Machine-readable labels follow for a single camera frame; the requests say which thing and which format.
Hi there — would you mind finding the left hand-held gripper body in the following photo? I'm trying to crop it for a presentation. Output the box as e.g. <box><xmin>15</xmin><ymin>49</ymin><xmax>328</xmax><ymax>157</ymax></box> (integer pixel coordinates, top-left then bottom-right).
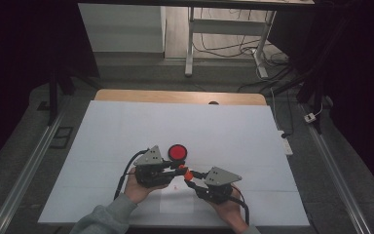
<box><xmin>132</xmin><ymin>144</ymin><xmax>176</xmax><ymax>189</ymax></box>

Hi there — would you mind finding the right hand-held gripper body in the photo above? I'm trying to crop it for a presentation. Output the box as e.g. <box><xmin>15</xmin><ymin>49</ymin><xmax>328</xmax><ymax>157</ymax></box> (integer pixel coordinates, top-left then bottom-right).
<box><xmin>196</xmin><ymin>166</ymin><xmax>243</xmax><ymax>205</ymax></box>

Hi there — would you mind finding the orange stamp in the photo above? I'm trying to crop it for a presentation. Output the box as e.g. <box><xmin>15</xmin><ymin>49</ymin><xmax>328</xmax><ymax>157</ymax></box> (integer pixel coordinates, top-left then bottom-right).
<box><xmin>178</xmin><ymin>164</ymin><xmax>195</xmax><ymax>181</ymax></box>

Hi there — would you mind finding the round red ink pad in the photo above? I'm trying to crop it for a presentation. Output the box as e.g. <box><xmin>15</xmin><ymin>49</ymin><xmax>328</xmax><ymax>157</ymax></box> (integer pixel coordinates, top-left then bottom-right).
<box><xmin>168</xmin><ymin>143</ymin><xmax>189</xmax><ymax>162</ymax></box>

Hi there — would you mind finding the person's left hand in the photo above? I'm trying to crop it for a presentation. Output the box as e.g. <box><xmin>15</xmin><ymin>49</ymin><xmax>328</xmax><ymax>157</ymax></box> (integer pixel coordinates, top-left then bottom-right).
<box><xmin>124</xmin><ymin>167</ymin><xmax>168</xmax><ymax>205</ymax></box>

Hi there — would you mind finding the person's right hand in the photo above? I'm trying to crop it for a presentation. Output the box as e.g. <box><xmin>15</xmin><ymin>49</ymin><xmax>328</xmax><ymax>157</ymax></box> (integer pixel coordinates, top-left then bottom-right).
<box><xmin>208</xmin><ymin>194</ymin><xmax>249</xmax><ymax>233</ymax></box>

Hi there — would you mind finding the small white paper sheet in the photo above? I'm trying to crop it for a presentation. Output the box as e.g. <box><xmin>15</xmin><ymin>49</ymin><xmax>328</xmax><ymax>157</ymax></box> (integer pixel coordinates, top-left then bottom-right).
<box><xmin>159</xmin><ymin>184</ymin><xmax>197</xmax><ymax>215</ymax></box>

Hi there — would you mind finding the large white table mat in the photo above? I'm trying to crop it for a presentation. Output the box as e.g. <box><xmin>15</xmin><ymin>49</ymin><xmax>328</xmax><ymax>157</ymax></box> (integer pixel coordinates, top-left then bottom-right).
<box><xmin>38</xmin><ymin>99</ymin><xmax>310</xmax><ymax>227</ymax></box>

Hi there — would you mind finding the wooden table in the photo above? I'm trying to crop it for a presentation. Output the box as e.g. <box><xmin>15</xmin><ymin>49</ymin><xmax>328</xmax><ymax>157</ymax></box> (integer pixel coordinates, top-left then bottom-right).
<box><xmin>93</xmin><ymin>89</ymin><xmax>268</xmax><ymax>106</ymax></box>

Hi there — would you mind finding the white power strip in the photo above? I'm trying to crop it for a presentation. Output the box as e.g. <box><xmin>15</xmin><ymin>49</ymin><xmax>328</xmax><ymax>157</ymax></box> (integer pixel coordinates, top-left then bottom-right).
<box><xmin>277</xmin><ymin>130</ymin><xmax>294</xmax><ymax>156</ymax></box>

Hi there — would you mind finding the black floor plate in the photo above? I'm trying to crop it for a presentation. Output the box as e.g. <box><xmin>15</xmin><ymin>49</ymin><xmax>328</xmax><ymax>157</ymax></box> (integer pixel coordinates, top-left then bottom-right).
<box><xmin>50</xmin><ymin>126</ymin><xmax>74</xmax><ymax>149</ymax></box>

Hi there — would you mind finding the black metal stand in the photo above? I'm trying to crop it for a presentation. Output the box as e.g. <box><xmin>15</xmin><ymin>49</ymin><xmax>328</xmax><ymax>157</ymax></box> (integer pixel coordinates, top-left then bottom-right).
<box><xmin>47</xmin><ymin>64</ymin><xmax>101</xmax><ymax>126</ymax></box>
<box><xmin>269</xmin><ymin>16</ymin><xmax>355</xmax><ymax>135</ymax></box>

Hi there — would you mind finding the white cabinet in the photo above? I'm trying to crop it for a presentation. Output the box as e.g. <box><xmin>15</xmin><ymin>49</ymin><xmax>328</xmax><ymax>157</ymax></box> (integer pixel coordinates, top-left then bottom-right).
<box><xmin>77</xmin><ymin>3</ymin><xmax>167</xmax><ymax>54</ymax></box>

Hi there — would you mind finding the black curtain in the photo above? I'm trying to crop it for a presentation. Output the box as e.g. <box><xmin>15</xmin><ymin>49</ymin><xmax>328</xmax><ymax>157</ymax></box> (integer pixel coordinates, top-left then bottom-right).
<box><xmin>267</xmin><ymin>0</ymin><xmax>374</xmax><ymax>203</ymax></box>
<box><xmin>0</xmin><ymin>0</ymin><xmax>100</xmax><ymax>178</ymax></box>

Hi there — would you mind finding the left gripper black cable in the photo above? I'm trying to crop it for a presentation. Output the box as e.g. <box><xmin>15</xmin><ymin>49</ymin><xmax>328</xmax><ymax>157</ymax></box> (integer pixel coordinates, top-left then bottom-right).
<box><xmin>113</xmin><ymin>148</ymin><xmax>151</xmax><ymax>201</ymax></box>

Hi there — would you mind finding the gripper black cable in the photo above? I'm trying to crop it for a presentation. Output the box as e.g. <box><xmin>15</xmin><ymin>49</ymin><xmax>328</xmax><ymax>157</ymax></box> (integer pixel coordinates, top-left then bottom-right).
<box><xmin>228</xmin><ymin>184</ymin><xmax>251</xmax><ymax>226</ymax></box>
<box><xmin>113</xmin><ymin>148</ymin><xmax>151</xmax><ymax>201</ymax></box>

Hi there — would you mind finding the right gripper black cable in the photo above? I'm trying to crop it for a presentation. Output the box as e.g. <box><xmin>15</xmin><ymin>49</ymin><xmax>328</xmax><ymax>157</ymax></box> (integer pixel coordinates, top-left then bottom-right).
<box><xmin>228</xmin><ymin>184</ymin><xmax>251</xmax><ymax>226</ymax></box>

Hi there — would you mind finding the white adapter with cable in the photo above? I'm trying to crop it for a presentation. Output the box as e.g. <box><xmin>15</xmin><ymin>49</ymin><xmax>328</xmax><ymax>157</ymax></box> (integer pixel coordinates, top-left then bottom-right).
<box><xmin>304</xmin><ymin>103</ymin><xmax>325</xmax><ymax>124</ymax></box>

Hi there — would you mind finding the metal floor rail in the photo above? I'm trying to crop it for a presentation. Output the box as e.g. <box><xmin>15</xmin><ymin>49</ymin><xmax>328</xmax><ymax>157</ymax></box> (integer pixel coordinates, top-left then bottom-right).
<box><xmin>0</xmin><ymin>97</ymin><xmax>71</xmax><ymax>234</ymax></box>
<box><xmin>300</xmin><ymin>103</ymin><xmax>373</xmax><ymax>234</ymax></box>

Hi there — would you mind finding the white metal desk frame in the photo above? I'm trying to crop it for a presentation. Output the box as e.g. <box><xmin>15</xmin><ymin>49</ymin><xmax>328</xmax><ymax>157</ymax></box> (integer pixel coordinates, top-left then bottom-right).
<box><xmin>184</xmin><ymin>6</ymin><xmax>278</xmax><ymax>80</ymax></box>

